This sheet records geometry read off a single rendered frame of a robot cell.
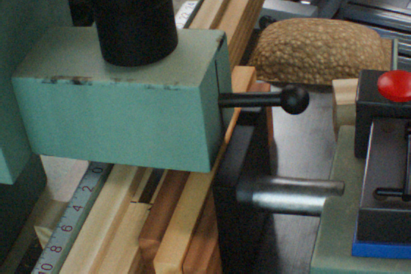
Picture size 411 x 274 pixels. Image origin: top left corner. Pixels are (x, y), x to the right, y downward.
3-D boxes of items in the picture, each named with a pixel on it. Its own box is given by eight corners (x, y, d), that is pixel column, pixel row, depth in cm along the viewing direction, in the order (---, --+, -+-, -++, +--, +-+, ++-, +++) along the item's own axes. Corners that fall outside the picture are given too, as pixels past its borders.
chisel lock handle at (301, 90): (307, 122, 47) (307, 96, 45) (209, 114, 48) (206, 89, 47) (312, 103, 48) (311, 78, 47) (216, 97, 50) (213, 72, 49)
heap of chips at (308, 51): (387, 89, 65) (388, 55, 63) (241, 79, 69) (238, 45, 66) (391, 40, 72) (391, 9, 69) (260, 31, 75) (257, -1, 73)
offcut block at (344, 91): (336, 148, 59) (336, 104, 56) (332, 122, 62) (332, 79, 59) (384, 145, 59) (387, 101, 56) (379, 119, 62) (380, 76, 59)
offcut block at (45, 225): (59, 225, 70) (50, 197, 68) (97, 233, 68) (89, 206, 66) (43, 251, 67) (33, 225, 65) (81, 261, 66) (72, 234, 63)
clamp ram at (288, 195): (331, 292, 46) (336, 196, 41) (224, 283, 48) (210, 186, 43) (349, 202, 53) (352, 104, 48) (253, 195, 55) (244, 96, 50)
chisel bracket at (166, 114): (214, 192, 49) (199, 86, 44) (33, 171, 53) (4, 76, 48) (239, 125, 55) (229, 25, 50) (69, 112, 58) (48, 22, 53)
